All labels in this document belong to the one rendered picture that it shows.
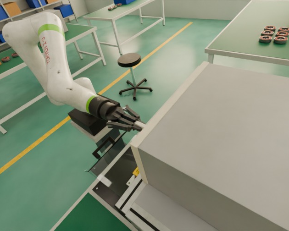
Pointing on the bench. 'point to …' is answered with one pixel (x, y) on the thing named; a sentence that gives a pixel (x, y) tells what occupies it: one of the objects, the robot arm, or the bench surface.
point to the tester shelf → (157, 210)
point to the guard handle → (102, 146)
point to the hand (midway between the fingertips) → (143, 127)
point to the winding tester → (227, 149)
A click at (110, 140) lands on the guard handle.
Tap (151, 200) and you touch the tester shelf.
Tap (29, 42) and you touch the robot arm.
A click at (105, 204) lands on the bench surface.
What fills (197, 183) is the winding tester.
